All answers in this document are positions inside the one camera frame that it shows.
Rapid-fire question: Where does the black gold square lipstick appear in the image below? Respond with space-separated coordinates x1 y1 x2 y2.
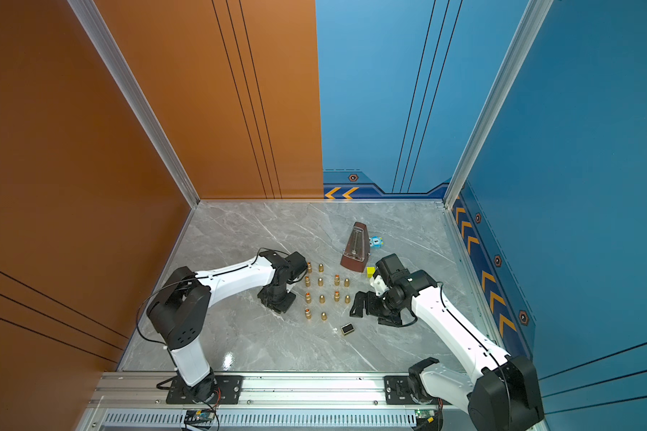
341 323 355 336

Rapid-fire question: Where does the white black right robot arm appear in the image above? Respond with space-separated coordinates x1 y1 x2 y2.
366 255 545 430

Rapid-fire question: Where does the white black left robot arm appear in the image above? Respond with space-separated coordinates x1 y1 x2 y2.
135 249 308 403

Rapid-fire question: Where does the dark red wooden metronome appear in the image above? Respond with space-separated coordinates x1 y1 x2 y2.
341 222 370 273

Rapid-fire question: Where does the blue owl number block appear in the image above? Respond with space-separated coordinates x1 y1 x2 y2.
370 236 384 248

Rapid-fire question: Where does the green circuit board right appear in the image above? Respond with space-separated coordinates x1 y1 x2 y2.
414 409 440 427

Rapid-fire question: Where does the green circuit board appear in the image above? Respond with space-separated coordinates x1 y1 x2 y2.
183 409 217 429
414 409 440 427

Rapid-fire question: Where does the green circuit board left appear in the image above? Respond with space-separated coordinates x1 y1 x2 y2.
183 409 217 429

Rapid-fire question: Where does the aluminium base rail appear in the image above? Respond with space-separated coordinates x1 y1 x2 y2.
88 371 540 411

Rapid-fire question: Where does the aluminium corner post right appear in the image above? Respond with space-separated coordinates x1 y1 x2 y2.
443 0 553 209

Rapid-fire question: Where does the aluminium corner post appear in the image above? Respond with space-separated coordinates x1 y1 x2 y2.
443 0 553 209
68 0 201 209

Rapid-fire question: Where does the aluminium corner post left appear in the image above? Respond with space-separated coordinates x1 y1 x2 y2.
68 0 201 209

